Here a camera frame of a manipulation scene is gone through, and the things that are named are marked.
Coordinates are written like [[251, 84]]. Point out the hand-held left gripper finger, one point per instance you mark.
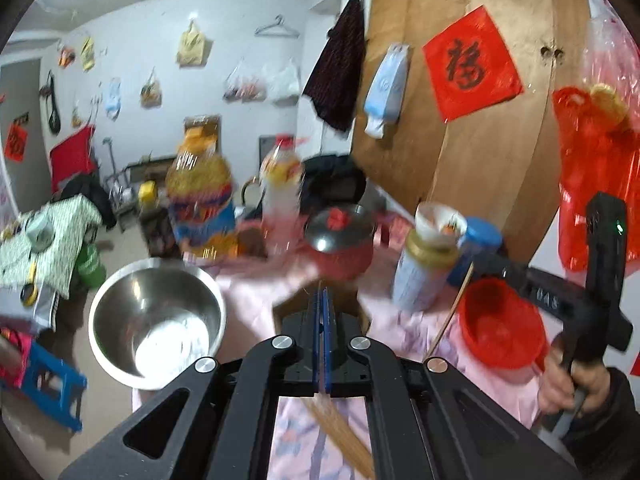
[[327, 340], [320, 340]]

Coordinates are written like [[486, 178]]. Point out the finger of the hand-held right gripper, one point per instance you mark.
[[500, 267]]

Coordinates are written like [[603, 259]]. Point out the wooden chopstick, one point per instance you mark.
[[450, 316]]

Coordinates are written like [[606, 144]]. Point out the bundle of wooden chopsticks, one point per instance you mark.
[[345, 440]]

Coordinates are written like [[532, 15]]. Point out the person's right forearm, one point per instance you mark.
[[615, 425]]

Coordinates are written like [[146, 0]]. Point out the person's right hand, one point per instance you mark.
[[555, 385]]

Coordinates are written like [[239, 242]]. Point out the blue lidded container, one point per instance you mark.
[[480, 240]]

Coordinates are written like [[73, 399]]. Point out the red plastic basket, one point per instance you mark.
[[500, 330]]

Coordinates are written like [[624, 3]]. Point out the white ceramic bowl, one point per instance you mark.
[[440, 220]]

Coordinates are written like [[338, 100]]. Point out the red cooking pot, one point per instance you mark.
[[345, 262]]

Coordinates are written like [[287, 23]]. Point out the tin can gold lid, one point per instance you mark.
[[420, 275]]

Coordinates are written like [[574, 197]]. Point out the red plastic bag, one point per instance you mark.
[[595, 185]]

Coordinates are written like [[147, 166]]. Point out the steel pot lid red knob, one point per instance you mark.
[[332, 232]]

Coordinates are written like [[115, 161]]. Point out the thin wooden stick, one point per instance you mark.
[[439, 160]]

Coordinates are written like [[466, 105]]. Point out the wooden wardrobe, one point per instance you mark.
[[530, 125]]

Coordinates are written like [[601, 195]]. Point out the clear bottle yellow label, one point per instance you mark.
[[281, 195]]

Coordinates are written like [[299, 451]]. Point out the stainless steel bowl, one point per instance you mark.
[[150, 310]]

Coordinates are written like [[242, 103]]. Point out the large cooking oil bottle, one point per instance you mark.
[[200, 195]]

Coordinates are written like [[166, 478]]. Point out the red paper poster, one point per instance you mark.
[[470, 65]]

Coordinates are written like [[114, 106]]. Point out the dark soy sauce bottle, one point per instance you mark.
[[151, 220]]

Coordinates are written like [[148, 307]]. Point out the blue white hanging bag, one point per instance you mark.
[[387, 90]]

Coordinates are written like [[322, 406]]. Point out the green plastic bucket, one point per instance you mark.
[[91, 266]]

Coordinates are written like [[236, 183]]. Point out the dark hanging garment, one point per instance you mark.
[[337, 75]]

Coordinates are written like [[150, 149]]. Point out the white plastic bag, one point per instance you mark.
[[284, 82]]

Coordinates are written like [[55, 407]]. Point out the clear plastic bag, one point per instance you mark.
[[242, 85]]

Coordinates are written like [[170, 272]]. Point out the blue plastic stool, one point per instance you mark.
[[52, 375]]

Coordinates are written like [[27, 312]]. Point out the black jacket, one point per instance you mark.
[[90, 197]]

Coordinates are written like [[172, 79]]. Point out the green patterned tablecloth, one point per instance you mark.
[[60, 230]]

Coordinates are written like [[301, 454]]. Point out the pale green container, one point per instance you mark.
[[40, 234]]

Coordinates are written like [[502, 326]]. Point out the small printed hanging bag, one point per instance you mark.
[[151, 92]]

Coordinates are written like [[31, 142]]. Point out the red cloth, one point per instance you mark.
[[75, 157]]

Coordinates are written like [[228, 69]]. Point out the light blue hanging bag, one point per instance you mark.
[[112, 100]]

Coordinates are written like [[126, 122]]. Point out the cream tote bag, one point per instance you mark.
[[192, 47]]

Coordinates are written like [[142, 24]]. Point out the black hanging bag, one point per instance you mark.
[[52, 115]]

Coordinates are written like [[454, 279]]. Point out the small red door poster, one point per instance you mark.
[[16, 142]]

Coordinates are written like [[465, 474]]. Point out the yellow hanging bag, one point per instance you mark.
[[88, 55]]

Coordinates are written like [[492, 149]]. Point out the orange hanging bag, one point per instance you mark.
[[66, 58]]

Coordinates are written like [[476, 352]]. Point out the grey door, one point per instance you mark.
[[25, 90]]

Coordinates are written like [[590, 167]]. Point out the metal walking frame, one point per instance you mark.
[[116, 180]]

